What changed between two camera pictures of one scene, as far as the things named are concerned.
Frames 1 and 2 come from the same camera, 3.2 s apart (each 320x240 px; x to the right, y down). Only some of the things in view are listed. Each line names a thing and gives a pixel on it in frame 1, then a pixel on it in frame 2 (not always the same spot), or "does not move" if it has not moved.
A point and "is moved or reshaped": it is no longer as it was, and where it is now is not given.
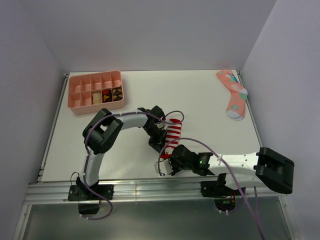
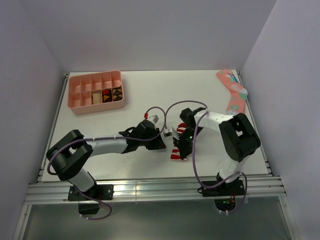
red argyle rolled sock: (107, 95) does not move
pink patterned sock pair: (236, 108) does not move
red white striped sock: (172, 138) is moved or reshaped
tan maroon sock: (97, 98) does not move
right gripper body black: (177, 166) to (185, 140)
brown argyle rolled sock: (117, 93) does not move
